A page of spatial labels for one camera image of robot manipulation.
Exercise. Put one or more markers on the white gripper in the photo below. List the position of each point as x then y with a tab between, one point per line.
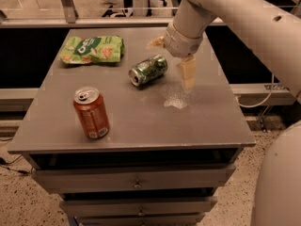
181	44

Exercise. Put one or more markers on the green soda can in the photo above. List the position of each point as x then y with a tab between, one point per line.
147	70

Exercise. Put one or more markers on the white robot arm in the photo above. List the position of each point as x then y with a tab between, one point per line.
274	36

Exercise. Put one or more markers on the orange soda can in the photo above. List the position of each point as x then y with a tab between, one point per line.
90	109

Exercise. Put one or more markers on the black office chair base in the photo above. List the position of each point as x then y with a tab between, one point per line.
136	8

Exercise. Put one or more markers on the green chip bag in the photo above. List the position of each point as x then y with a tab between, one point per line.
92	50

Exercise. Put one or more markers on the grey drawer cabinet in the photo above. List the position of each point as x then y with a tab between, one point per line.
155	126

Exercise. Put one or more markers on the grey metal railing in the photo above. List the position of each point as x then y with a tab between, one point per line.
74	13

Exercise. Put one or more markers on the top grey drawer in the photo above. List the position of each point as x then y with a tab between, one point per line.
131	179

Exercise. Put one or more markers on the grey drawer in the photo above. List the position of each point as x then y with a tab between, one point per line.
154	220
139	207
131	179

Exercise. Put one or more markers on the bottom grey drawer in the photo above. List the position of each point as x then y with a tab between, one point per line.
154	220

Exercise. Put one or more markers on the middle grey drawer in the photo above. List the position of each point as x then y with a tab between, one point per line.
139	207

